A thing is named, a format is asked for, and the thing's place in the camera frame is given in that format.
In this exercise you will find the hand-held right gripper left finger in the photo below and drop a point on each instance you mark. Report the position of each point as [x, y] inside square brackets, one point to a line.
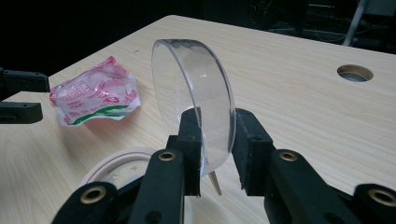
[165, 186]

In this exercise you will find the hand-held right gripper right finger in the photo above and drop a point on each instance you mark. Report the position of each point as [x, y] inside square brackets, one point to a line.
[286, 186]

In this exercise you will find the clear jar with beige rim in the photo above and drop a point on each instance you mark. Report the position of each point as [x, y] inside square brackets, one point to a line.
[124, 165]

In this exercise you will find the pink white plastic bag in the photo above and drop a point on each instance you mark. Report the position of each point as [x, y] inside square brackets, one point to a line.
[93, 93]

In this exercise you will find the clear round hinged lid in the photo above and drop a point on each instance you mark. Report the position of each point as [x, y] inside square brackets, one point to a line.
[199, 81]

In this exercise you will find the white table leg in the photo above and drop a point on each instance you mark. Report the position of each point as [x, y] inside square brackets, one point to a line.
[354, 25]

